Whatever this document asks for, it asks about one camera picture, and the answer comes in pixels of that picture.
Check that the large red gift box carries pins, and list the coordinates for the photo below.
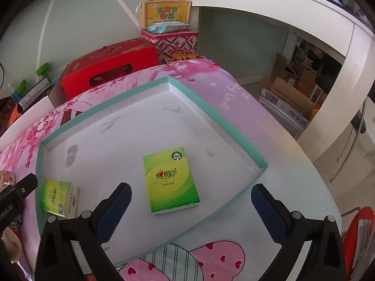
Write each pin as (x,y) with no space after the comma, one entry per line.
(106,64)

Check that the blue wipes packet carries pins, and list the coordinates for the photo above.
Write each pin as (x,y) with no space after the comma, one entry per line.
(168,27)

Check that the white curved desk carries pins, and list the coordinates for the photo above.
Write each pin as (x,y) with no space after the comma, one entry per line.
(335,31)

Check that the green dumbbell left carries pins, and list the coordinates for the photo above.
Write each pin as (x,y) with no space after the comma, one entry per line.
(22,88)

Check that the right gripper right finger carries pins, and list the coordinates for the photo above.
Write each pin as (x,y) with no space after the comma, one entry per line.
(290,229)

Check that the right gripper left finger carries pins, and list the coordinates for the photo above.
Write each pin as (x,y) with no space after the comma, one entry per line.
(56,259)

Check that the white storage box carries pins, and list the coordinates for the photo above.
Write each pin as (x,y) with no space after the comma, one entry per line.
(36,112)

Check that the teal white shallow box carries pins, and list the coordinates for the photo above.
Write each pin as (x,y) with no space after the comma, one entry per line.
(104,147)

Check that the blue water bottle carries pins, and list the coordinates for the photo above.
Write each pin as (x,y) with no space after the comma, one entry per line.
(15,95)

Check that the cartoon printed bed sheet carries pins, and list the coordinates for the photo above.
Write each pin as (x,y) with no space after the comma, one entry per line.
(234,244)

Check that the cardboard milk carton box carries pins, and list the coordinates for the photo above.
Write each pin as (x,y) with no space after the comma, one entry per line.
(291,108)

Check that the pink lace scrunchie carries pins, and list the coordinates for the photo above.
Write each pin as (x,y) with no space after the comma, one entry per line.
(7,178)

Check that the green dumbbell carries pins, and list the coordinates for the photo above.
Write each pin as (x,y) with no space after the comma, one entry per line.
(22,88)
(42,71)

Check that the green dumbbell right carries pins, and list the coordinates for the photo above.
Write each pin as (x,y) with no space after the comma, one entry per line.
(42,71)

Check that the teal toy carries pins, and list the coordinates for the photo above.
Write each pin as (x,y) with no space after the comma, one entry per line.
(54,80)

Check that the orange cardboard box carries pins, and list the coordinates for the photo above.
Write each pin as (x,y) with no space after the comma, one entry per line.
(14,116)

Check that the red white patterned box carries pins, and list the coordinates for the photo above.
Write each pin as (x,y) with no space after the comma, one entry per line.
(170,44)

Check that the person's left hand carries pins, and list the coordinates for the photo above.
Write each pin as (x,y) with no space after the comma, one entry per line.
(12,245)

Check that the small green tissue pack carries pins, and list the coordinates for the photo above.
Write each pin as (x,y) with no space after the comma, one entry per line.
(60,198)

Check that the yellow gift carry box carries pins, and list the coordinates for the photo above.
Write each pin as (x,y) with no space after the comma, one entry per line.
(156,11)

